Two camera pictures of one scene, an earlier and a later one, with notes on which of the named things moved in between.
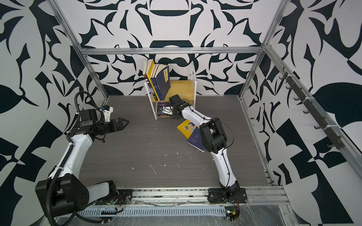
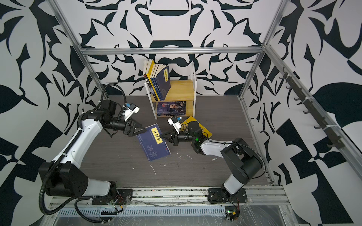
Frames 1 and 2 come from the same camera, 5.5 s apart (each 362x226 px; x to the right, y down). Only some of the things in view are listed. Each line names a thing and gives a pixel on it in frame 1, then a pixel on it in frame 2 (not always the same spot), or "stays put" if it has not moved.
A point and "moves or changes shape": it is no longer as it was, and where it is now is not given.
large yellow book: [151, 66] stays put
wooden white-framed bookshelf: [186, 89] stays put
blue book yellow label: [195, 140] moves or changes shape
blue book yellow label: [163, 82] stays put
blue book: [154, 85] stays put
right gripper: [174, 117] -> [176, 139]
